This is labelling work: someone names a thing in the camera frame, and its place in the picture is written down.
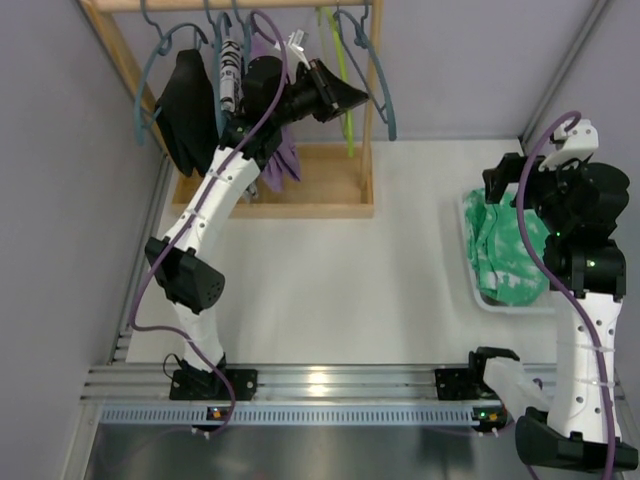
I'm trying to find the lime green hanger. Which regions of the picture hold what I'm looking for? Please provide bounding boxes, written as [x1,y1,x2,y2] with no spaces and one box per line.
[315,7,355,158]

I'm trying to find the green tie-dye trousers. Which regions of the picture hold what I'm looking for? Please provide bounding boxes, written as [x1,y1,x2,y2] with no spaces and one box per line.
[462,188,549,307]

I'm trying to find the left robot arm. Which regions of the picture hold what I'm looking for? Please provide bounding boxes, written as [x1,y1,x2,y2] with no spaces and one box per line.
[145,56,369,400]

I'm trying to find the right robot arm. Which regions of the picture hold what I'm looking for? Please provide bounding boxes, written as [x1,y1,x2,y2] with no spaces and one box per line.
[480,153,639,479]

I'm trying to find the purple trousers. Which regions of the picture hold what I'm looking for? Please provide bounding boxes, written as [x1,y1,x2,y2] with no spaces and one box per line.
[250,34,301,193]

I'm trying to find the black and white patterned trousers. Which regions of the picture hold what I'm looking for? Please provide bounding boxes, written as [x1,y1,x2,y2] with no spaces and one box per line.
[217,39,243,135]

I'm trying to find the wooden clothes rack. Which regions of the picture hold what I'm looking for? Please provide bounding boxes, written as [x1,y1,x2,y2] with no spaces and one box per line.
[79,1,384,219]

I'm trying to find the white plastic basket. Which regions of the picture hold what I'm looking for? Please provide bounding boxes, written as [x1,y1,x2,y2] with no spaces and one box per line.
[457,189,556,317]

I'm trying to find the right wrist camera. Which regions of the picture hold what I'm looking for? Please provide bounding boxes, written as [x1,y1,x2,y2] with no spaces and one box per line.
[538,119,599,171]

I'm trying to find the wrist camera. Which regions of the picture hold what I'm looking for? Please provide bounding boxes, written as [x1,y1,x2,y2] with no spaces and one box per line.
[286,29,309,70]
[538,119,599,171]

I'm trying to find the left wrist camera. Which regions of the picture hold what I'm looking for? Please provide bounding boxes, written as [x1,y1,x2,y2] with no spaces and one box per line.
[286,29,309,70]

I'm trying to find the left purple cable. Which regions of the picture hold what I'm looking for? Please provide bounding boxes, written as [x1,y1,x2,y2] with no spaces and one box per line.
[128,9,289,437]

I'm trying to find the grey slotted cable duct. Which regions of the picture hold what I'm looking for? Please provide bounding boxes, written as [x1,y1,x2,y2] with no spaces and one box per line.
[100,404,479,427]

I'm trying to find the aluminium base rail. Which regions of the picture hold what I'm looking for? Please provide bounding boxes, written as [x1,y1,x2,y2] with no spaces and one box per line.
[81,363,480,403]

